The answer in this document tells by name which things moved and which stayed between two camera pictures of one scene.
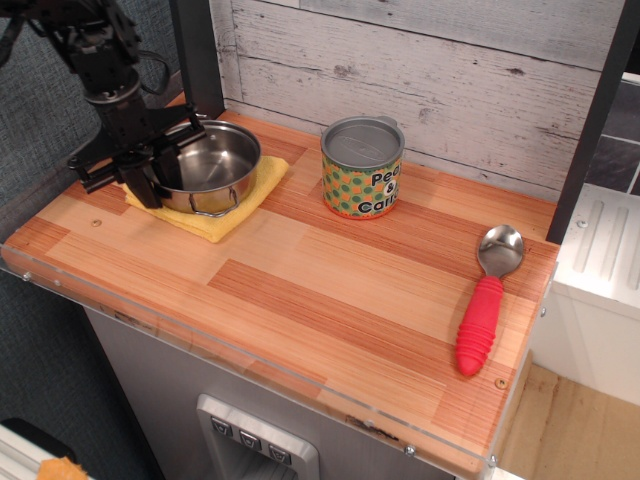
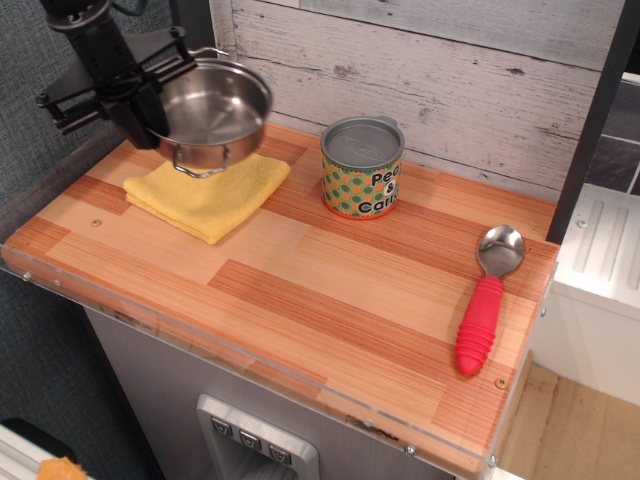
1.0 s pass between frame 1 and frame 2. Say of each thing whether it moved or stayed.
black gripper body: moved
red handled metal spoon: stayed
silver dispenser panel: stayed
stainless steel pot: moved
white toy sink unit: stayed
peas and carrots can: stayed
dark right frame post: stayed
